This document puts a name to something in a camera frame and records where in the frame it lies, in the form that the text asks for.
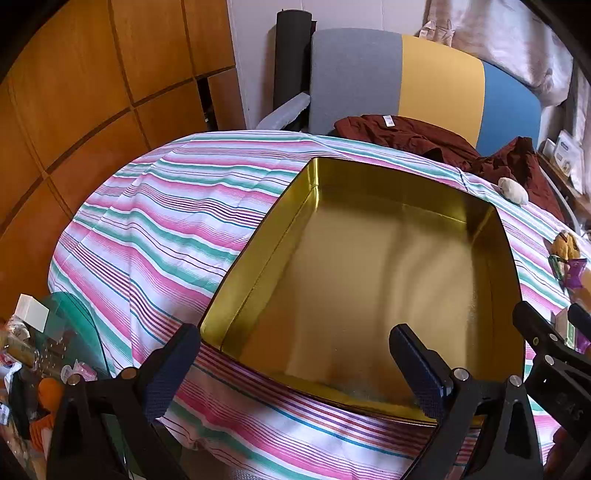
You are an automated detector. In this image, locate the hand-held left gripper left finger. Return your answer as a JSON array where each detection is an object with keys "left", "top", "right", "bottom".
[{"left": 46, "top": 323, "right": 201, "bottom": 480}]

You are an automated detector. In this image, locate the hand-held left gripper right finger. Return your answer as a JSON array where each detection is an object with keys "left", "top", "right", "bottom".
[{"left": 389, "top": 324, "right": 546, "bottom": 480}]

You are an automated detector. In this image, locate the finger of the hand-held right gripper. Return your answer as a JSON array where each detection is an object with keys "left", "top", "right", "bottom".
[
  {"left": 512, "top": 301, "right": 591, "bottom": 432},
  {"left": 568, "top": 303, "right": 591, "bottom": 340}
]

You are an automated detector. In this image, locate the green white snack packet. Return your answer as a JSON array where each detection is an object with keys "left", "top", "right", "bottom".
[{"left": 551, "top": 309, "right": 578, "bottom": 349}]

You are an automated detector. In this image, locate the purple snack packet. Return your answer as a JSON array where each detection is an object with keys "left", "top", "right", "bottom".
[{"left": 564, "top": 258, "right": 589, "bottom": 289}]

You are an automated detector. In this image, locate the gold metal tin box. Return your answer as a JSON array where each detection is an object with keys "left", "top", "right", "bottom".
[{"left": 198, "top": 157, "right": 525, "bottom": 423}]

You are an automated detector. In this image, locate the white fluffy pouch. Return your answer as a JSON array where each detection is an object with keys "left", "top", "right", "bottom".
[{"left": 498, "top": 176, "right": 529, "bottom": 205}]

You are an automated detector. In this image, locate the green glass side table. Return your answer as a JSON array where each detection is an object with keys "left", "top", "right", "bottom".
[{"left": 46, "top": 292, "right": 112, "bottom": 379}]

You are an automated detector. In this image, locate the orange object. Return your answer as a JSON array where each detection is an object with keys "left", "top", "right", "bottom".
[{"left": 30, "top": 377, "right": 64, "bottom": 453}]

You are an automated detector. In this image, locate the wooden desk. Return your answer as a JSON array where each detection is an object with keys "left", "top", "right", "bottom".
[{"left": 538, "top": 148, "right": 591, "bottom": 232}]

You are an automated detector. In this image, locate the striped pink green tablecloth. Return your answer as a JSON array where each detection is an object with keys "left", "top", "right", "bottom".
[{"left": 48, "top": 130, "right": 591, "bottom": 480}]

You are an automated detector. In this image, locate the small white box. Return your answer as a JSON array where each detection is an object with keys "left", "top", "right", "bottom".
[{"left": 15, "top": 294, "right": 50, "bottom": 332}]

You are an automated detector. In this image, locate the white blue box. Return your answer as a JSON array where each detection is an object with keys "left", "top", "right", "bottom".
[{"left": 554, "top": 130, "right": 583, "bottom": 176}]

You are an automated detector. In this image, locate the dark red garment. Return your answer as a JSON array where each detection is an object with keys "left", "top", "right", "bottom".
[{"left": 333, "top": 114, "right": 566, "bottom": 222}]

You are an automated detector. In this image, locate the pale patterned curtain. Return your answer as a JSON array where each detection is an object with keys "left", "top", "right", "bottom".
[{"left": 418, "top": 0, "right": 575, "bottom": 107}]

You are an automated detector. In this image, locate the wooden wardrobe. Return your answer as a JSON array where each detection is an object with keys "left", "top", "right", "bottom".
[{"left": 0, "top": 0, "right": 247, "bottom": 319}]

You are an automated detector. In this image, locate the grey yellow blue chair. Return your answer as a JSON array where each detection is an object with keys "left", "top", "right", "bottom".
[{"left": 256, "top": 28, "right": 543, "bottom": 160}]

